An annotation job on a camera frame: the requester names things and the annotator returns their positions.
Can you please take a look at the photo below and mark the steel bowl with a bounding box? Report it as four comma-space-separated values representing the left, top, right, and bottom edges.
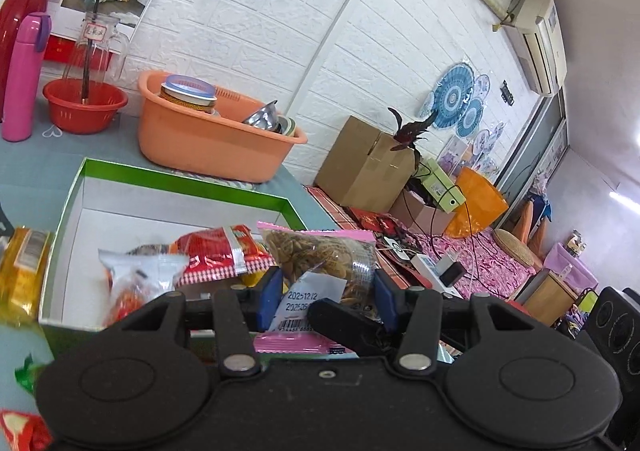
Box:
242, 101, 281, 132

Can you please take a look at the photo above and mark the small green candy wrapper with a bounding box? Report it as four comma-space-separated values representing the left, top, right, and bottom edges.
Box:
14, 353, 51, 389

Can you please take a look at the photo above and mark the orange plastic tub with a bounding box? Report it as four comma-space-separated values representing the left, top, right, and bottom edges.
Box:
137, 70, 307, 183

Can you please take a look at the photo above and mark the red checkered snack packet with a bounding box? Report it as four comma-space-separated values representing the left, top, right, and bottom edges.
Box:
175, 225, 278, 286

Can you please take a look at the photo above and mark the red plaid cloth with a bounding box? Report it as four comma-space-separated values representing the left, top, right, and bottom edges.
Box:
302, 183, 401, 252

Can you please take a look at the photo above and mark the medium blue patterned fan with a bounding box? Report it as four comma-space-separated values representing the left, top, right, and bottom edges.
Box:
456, 98, 485, 139

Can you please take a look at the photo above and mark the large blue patterned fan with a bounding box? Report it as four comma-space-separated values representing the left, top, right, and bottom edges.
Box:
430, 62, 475, 129

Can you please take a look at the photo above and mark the round straw cushion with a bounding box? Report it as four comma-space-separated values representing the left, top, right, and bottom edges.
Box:
492, 228, 543, 269

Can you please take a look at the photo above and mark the white power strip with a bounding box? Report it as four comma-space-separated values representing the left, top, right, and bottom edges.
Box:
410, 253, 458, 299

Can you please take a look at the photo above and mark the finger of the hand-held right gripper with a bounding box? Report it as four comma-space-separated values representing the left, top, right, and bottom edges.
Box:
306, 298, 401, 359

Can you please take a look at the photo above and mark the yellow corn snack packet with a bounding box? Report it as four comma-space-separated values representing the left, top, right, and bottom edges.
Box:
0, 227, 55, 324

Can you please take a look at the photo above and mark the small brown cardboard box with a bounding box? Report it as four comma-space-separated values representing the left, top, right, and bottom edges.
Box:
390, 191, 453, 236

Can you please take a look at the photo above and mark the round tin with blue lid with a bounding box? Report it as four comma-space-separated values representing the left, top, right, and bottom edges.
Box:
160, 75, 218, 116

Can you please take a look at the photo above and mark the pink seed packet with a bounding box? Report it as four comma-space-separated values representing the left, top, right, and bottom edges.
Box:
252, 222, 378, 359

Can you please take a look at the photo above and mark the black charger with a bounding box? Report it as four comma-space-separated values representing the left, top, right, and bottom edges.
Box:
439, 261, 466, 288

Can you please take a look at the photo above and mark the small green white box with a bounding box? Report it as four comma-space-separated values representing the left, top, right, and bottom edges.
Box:
419, 158, 466, 212

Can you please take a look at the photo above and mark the purple leaf plant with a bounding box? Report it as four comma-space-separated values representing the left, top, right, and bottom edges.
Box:
387, 107, 441, 166

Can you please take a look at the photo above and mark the pink thermos bottle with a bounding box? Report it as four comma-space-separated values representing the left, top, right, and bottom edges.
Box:
1, 12, 52, 142

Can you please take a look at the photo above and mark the white air conditioner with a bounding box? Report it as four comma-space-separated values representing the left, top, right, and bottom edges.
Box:
502, 0, 568, 98

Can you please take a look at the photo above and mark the glass pitcher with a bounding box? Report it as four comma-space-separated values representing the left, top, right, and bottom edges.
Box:
62, 13, 132, 82

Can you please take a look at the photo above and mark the large brown cardboard box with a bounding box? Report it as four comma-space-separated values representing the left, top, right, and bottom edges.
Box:
314, 116, 416, 214

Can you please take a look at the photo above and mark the pink floral bedding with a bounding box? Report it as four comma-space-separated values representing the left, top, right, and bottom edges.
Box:
400, 226, 551, 302

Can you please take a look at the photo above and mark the orange bag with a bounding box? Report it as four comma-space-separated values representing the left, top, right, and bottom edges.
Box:
445, 167, 509, 239

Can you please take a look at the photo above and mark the black speaker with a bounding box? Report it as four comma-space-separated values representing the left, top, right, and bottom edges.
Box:
582, 287, 640, 397

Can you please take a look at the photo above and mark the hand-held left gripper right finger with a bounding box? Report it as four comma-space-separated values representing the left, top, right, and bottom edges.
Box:
372, 270, 546, 372

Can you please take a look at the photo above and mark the red fried snack packet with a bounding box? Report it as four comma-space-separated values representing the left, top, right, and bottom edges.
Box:
0, 410, 53, 451

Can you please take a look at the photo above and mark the red plastic basin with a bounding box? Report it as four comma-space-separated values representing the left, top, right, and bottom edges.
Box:
42, 78, 128, 135

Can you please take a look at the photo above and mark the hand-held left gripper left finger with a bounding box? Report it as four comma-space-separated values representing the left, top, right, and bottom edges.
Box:
107, 267, 285, 378

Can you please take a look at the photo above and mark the red thermos jug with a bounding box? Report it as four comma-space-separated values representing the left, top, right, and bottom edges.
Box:
0, 0, 58, 124

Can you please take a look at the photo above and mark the green white cardboard box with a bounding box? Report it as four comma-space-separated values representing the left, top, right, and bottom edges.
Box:
39, 157, 313, 367

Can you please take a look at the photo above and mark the clear red candy packet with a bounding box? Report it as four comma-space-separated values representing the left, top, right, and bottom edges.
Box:
97, 251, 190, 329

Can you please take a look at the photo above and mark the wooden cabinet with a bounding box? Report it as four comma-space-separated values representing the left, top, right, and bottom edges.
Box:
520, 268, 581, 327

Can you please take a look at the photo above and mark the purple storage box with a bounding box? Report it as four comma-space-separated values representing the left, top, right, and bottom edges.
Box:
542, 241, 598, 292

